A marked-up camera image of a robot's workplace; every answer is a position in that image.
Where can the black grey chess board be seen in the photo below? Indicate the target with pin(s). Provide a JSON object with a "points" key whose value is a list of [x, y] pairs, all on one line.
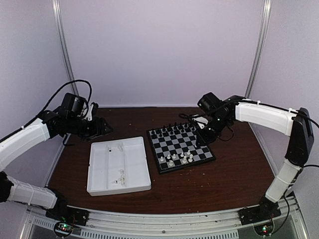
{"points": [[175, 139]]}

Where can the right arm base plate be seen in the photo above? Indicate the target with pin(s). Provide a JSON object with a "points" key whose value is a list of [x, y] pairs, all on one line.
{"points": [[256, 214]]}

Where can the left aluminium frame post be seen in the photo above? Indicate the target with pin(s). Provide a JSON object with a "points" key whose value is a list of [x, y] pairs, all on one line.
{"points": [[62, 39]]}

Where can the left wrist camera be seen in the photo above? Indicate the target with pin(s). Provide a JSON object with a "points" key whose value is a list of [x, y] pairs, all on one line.
{"points": [[92, 109]]}

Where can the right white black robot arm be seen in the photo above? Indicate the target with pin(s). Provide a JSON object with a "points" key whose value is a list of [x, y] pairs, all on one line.
{"points": [[285, 134]]}

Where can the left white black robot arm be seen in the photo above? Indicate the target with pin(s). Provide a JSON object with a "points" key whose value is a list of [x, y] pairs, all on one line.
{"points": [[75, 116]]}

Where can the front aluminium rail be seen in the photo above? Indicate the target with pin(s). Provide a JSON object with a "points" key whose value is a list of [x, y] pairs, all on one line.
{"points": [[226, 224]]}

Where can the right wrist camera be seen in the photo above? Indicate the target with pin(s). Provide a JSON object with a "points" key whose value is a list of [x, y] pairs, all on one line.
{"points": [[201, 121]]}

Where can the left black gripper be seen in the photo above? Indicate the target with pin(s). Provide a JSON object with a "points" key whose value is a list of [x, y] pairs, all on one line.
{"points": [[97, 130]]}

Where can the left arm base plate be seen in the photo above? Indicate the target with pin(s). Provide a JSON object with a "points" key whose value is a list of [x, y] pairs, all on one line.
{"points": [[73, 216]]}

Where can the aluminium frame post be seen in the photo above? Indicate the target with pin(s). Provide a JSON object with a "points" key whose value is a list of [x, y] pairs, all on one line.
{"points": [[264, 26], [62, 39]]}

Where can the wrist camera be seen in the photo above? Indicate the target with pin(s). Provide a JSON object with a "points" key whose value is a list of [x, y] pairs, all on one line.
{"points": [[92, 109], [201, 121]]}

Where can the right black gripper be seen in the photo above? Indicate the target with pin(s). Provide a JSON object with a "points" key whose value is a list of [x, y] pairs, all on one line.
{"points": [[204, 139]]}

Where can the white plastic compartment tray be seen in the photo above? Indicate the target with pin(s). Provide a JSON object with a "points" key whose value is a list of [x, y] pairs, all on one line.
{"points": [[118, 167]]}

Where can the right aluminium frame post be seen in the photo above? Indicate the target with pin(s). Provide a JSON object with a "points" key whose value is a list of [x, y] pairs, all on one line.
{"points": [[264, 26]]}

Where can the white chess piece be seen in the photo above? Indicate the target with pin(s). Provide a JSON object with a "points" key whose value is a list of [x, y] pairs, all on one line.
{"points": [[184, 160]]}

